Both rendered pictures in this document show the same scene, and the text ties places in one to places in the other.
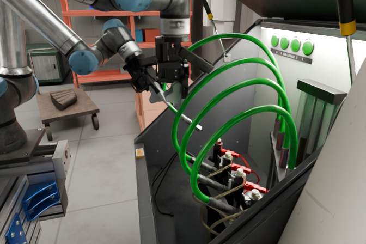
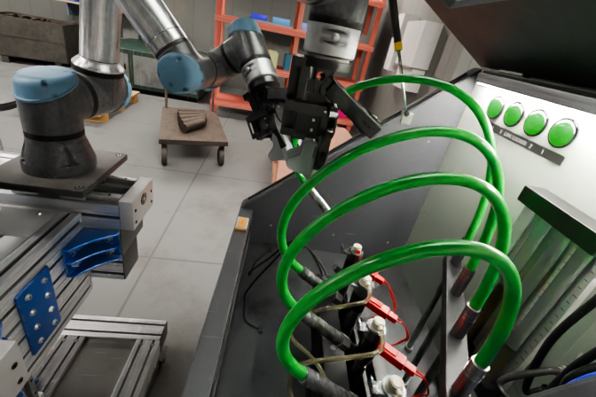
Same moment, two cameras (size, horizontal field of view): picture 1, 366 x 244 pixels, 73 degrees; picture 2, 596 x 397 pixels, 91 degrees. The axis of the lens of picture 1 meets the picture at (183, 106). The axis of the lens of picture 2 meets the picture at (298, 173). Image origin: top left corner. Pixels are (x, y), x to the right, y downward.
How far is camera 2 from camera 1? 0.21 m
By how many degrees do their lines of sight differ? 7
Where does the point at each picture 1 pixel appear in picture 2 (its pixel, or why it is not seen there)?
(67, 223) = (152, 272)
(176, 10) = (338, 9)
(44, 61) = not seen: hidden behind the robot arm
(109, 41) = (232, 50)
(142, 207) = (213, 316)
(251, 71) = (439, 147)
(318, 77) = (567, 192)
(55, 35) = (145, 20)
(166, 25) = (315, 35)
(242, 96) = not seen: hidden behind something
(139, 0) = not seen: outside the picture
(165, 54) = (302, 87)
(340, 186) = not seen: outside the picture
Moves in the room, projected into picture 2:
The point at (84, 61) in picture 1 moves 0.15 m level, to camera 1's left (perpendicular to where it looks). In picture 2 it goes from (178, 71) to (105, 53)
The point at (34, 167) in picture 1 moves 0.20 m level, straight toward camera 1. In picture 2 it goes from (92, 206) to (76, 263)
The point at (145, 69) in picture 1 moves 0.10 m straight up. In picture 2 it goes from (272, 106) to (280, 55)
